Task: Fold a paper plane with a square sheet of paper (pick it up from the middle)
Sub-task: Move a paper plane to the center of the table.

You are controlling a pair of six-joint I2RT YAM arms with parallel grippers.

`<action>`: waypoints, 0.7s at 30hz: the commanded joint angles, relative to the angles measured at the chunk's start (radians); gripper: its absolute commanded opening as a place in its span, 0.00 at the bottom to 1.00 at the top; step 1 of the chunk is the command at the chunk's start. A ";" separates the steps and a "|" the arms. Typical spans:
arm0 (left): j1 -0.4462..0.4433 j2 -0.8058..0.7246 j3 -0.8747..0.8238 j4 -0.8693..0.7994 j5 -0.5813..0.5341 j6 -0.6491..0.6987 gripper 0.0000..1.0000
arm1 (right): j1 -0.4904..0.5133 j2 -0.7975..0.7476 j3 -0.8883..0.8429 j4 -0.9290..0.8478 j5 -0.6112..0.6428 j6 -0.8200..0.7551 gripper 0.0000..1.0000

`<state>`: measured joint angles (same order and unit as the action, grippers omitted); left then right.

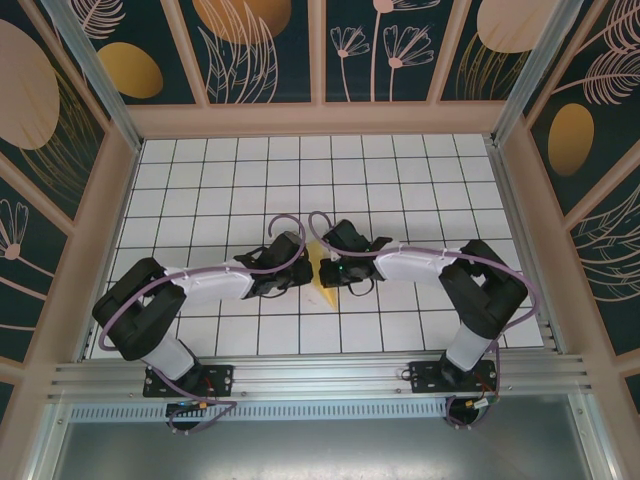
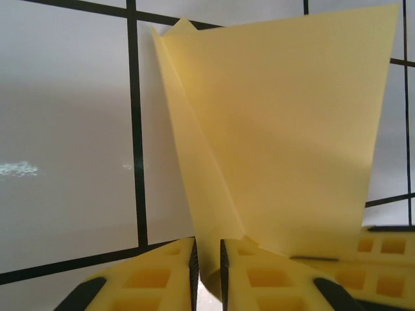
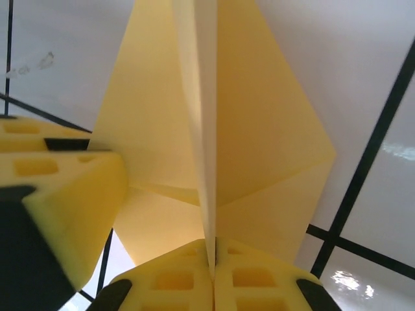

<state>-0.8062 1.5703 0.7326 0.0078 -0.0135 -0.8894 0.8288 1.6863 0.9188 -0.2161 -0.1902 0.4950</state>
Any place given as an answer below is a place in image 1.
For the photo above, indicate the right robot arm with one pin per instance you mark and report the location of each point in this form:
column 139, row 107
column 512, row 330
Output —
column 410, row 265

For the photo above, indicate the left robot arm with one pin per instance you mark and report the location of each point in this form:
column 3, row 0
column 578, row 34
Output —
column 215, row 290

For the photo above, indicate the grey sheet metal shelf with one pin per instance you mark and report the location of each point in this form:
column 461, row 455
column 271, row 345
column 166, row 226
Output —
column 320, row 450

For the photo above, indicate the dark panel, pink flowers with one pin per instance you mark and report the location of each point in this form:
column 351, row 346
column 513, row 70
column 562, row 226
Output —
column 360, row 75

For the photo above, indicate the dark panel, orange disc, feathers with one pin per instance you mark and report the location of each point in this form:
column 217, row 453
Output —
column 295, row 60

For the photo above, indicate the dark panel, pale disc, leaves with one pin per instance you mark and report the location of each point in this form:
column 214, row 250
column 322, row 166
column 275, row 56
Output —
column 460, row 50

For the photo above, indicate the dark panel, large pale disc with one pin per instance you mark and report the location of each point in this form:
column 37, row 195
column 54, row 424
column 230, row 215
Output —
column 75, row 150

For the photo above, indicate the dark panel, single pink flower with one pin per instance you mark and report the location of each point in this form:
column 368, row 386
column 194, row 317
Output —
column 40, row 300

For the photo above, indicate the dark panel, pink fern leaves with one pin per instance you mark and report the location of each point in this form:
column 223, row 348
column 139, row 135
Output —
column 610, row 320

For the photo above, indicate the dark panel, gold oval, fern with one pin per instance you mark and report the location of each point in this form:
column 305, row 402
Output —
column 615, row 150

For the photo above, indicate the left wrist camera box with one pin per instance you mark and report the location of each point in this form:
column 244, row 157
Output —
column 285, row 250

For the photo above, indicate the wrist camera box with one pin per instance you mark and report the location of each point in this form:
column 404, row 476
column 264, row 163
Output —
column 285, row 250
column 345, row 235

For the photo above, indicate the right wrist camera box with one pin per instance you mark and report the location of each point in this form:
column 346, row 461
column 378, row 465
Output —
column 345, row 235

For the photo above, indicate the long aluminium mounting rail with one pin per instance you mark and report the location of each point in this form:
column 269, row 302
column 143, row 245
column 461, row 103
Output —
column 320, row 372

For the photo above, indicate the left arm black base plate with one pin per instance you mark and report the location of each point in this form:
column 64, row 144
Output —
column 220, row 380

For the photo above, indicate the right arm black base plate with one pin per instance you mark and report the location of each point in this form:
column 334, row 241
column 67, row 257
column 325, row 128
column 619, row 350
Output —
column 425, row 377

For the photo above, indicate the pink wooden enclosure frame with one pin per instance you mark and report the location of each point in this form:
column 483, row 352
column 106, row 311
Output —
column 310, row 120

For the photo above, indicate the aluminium table side rail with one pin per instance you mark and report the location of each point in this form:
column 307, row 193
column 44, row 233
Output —
column 520, row 220

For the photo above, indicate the aluminium corner post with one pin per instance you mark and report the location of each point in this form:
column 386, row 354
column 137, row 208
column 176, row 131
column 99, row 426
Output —
column 95, row 70
column 535, row 70

